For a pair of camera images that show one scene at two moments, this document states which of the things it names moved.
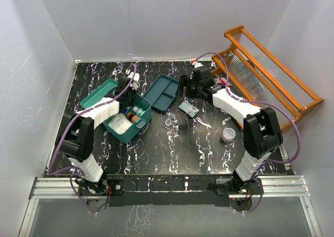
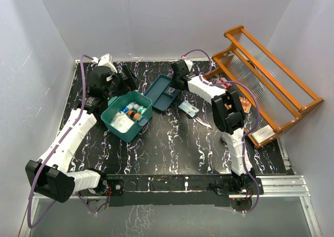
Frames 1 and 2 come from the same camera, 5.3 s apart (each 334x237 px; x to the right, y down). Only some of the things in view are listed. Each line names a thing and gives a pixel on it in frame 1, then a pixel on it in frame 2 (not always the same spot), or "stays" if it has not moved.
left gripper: [133, 93] -> [132, 82]
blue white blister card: [189, 108] stays
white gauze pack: [120, 123] stays
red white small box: [223, 80] stays
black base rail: [136, 191] stays
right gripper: [185, 81] -> [173, 84]
